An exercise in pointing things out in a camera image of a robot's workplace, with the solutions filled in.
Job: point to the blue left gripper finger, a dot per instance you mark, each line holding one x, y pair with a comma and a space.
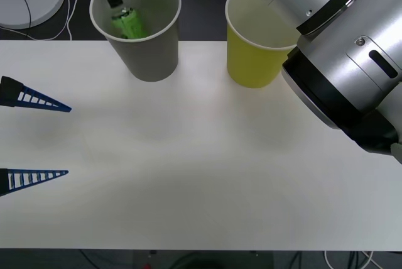
3, 181
12, 93

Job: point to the yellow-green plastic waste bin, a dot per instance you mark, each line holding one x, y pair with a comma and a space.
251, 64

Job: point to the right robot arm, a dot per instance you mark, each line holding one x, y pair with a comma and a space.
345, 61

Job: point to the grey plastic waste bin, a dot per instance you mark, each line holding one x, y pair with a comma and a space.
150, 61

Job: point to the green plastic bottle black cap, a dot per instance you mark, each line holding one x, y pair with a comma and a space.
132, 24

